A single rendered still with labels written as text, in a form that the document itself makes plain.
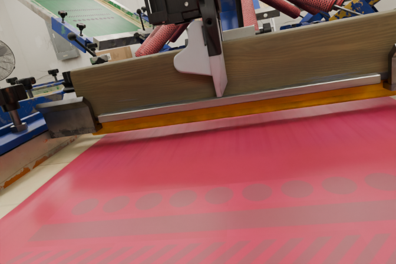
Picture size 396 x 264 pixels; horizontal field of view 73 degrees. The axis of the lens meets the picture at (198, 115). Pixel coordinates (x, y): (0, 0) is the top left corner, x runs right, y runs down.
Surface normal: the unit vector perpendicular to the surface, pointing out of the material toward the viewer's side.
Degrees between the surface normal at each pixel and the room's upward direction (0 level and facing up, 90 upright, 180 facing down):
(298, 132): 0
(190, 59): 83
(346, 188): 0
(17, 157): 90
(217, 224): 0
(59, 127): 90
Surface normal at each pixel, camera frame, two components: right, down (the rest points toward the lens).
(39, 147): 0.97, -0.14
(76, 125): -0.14, 0.30
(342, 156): -0.18, -0.94
